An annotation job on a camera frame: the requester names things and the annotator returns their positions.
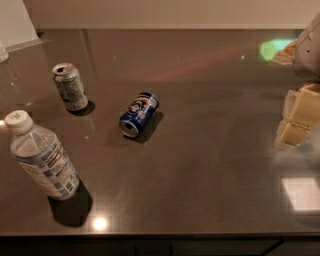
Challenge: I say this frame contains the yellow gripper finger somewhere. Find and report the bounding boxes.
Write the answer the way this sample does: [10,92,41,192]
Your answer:
[274,83,320,151]

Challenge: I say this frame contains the blue pepsi can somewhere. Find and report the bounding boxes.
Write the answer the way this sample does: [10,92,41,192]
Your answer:
[119,92,159,138]

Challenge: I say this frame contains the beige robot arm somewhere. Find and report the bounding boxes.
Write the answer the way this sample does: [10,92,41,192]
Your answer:
[272,13,320,151]

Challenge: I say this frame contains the green and white soda can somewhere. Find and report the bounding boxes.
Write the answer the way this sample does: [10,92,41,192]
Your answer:
[52,63,88,112]

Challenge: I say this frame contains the clear plastic water bottle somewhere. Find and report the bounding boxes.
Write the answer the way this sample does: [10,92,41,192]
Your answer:
[4,110,80,200]

